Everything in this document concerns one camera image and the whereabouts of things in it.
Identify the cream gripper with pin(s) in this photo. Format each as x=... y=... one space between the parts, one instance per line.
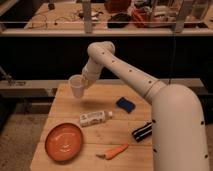
x=85 y=82

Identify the white ceramic cup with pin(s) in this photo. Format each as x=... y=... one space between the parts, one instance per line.
x=77 y=86

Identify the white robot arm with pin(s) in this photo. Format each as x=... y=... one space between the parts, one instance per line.
x=178 y=127

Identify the white plastic bottle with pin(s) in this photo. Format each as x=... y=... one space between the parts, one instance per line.
x=92 y=118

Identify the blue sponge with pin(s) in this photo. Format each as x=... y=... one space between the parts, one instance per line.
x=125 y=104

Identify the orange plate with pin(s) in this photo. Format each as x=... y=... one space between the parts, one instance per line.
x=64 y=142

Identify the black bowl on bench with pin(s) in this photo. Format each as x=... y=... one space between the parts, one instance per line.
x=119 y=20

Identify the black white striped cloth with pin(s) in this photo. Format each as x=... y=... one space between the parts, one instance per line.
x=141 y=133

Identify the orange carrot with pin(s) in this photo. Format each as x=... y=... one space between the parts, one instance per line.
x=111 y=153

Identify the orange box on bench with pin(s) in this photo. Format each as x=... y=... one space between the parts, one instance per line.
x=113 y=6

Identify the red toolbox on bench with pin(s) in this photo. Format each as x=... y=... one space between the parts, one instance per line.
x=142 y=19

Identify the grey metal post left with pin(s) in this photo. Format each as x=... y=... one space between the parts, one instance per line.
x=86 y=7

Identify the grey metal post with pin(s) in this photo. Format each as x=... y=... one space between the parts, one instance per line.
x=86 y=7
x=184 y=11

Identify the grey metal post right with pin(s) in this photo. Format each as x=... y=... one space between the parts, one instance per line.
x=184 y=11

